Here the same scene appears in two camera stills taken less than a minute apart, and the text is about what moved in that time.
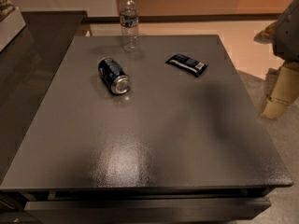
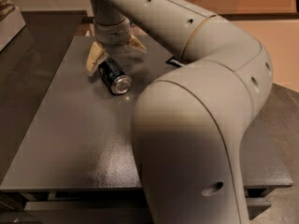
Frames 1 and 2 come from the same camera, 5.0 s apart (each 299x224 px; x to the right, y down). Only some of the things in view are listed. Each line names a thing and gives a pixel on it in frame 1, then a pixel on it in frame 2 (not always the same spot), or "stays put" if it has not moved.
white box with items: [11, 21] stays put
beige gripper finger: [282, 89] -> [112, 35]
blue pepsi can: [113, 77] stays put
